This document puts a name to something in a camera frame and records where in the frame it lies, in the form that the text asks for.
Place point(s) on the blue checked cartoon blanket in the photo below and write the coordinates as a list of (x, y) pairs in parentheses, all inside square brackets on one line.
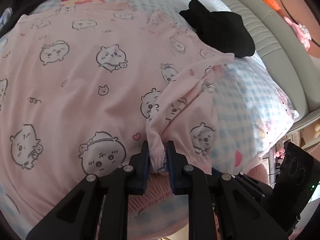
[(250, 100)]

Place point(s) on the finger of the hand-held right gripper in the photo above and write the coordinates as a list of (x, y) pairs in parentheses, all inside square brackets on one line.
[(255, 187)]

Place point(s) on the pink bunny plush toy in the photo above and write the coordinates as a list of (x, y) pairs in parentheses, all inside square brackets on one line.
[(300, 31)]

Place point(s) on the cream plush toy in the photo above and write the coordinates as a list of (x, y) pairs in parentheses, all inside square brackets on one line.
[(317, 128)]

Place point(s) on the grey padded headboard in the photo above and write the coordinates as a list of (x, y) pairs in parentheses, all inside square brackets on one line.
[(275, 30)]

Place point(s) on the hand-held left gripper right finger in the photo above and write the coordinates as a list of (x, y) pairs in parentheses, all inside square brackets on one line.
[(170, 167)]

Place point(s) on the folded black garment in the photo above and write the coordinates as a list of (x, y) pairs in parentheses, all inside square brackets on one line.
[(220, 30)]

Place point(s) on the pink printed pajama pants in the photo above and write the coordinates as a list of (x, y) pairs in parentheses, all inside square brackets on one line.
[(75, 92)]

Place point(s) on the orange plush toy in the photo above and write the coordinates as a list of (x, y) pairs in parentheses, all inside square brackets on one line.
[(271, 2)]

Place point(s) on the pink fleece blanket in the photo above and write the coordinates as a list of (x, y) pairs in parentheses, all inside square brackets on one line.
[(258, 173)]

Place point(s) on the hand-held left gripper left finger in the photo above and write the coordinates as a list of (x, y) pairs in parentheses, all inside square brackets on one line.
[(146, 166)]

